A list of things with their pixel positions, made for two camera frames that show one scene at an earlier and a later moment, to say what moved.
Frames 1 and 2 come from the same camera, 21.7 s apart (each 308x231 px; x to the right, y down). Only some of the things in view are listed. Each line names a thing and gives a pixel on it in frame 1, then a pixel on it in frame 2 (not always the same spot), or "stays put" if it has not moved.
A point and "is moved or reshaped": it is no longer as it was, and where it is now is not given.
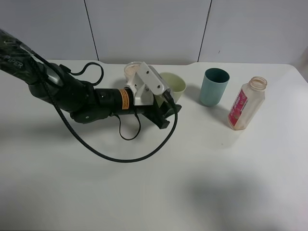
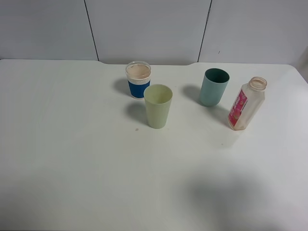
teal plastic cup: x=214 y=83 stays put
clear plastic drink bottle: x=249 y=102 stays put
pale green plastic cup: x=176 y=85 is moved or reshaped
